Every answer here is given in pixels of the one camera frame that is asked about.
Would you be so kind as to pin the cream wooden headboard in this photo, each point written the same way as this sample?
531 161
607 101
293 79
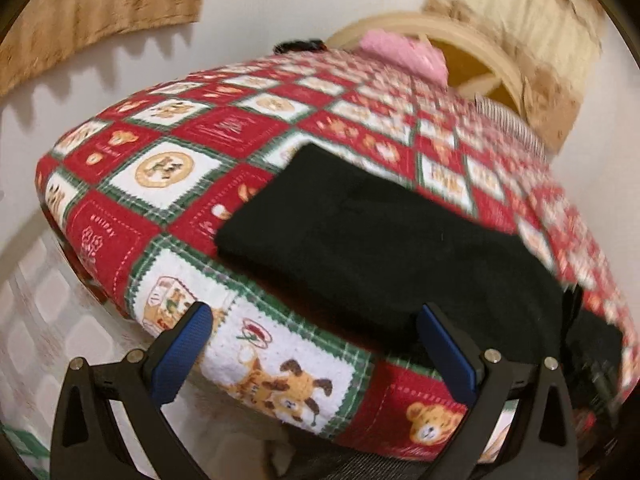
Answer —
480 60

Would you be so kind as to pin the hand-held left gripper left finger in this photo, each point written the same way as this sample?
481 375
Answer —
182 346

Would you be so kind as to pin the red bear printed blanket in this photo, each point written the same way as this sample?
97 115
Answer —
210 125

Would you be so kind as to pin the green checked cloth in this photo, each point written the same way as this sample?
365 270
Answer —
17 442

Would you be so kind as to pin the striped pillow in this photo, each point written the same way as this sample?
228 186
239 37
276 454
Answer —
512 122

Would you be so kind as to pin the pink folded blanket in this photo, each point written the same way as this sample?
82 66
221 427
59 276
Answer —
405 50

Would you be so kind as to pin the black pants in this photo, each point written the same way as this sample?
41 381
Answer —
380 250

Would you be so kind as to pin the black cloth item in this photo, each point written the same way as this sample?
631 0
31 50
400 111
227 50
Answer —
300 46

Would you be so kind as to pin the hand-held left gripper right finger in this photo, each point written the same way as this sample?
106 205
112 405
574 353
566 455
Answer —
445 355

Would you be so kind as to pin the beige floral curtain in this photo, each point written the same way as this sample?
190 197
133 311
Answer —
525 10
100 5

